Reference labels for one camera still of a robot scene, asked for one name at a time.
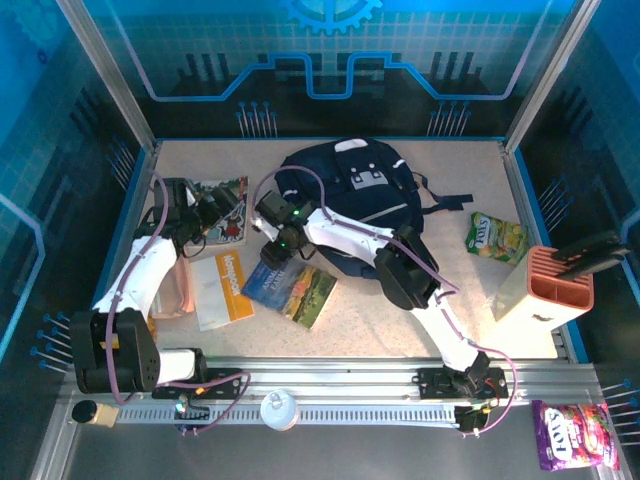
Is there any white slotted cable duct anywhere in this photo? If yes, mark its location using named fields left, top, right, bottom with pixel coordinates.
left=117, top=403, right=459, bottom=427

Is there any teal illustrated picture book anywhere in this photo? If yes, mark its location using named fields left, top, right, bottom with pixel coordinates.
left=191, top=174, right=250, bottom=248

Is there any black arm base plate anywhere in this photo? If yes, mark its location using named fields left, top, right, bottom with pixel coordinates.
left=417, top=367, right=509, bottom=401
left=151, top=367, right=244, bottom=401

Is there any white round lid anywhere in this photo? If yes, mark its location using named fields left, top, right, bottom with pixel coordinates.
left=259, top=390, right=300, bottom=432

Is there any small black controller board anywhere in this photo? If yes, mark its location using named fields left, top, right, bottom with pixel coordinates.
left=453, top=404, right=489, bottom=435
left=172, top=394, right=211, bottom=426

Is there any green Fox's candy bag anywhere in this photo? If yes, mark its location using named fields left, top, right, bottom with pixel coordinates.
left=464, top=211, right=530, bottom=260

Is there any beige block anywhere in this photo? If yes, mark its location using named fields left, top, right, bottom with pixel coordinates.
left=94, top=403, right=121, bottom=429

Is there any purple Fox's candy bag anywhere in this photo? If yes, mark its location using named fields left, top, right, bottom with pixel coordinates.
left=531, top=399, right=622, bottom=473

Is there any blue Animal Farm book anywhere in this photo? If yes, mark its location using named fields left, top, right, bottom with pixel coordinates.
left=241, top=257, right=339, bottom=332

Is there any orange and white knife block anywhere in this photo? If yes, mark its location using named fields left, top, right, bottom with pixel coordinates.
left=489, top=244, right=596, bottom=332

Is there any pink pencil pouch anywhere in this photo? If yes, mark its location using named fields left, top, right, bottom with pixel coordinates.
left=148, top=255, right=197, bottom=321

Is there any black round knob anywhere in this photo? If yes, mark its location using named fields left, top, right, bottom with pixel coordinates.
left=71, top=399, right=99, bottom=425

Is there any white and orange book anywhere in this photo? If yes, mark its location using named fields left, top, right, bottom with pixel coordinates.
left=191, top=249, right=256, bottom=333

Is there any aluminium mounting rail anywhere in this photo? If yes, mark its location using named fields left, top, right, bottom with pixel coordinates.
left=59, top=355, right=601, bottom=407

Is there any aluminium frame post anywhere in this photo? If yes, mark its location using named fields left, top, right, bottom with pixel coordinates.
left=501, top=0, right=604, bottom=154
left=54, top=0, right=160, bottom=156

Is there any black handled knife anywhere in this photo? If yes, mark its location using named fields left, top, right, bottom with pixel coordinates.
left=555, top=257, right=617, bottom=280
left=574, top=245, right=632, bottom=264
left=549, top=230, right=621, bottom=262

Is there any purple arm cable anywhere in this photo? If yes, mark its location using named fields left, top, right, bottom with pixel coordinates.
left=106, top=171, right=253, bottom=435
left=256, top=165, right=518, bottom=439

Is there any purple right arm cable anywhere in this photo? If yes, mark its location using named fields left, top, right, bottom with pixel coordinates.
left=256, top=165, right=518, bottom=439

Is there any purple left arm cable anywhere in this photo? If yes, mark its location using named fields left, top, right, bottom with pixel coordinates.
left=106, top=171, right=253, bottom=435

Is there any navy blue backpack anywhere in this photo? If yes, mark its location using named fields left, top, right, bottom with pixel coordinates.
left=274, top=137, right=475, bottom=280

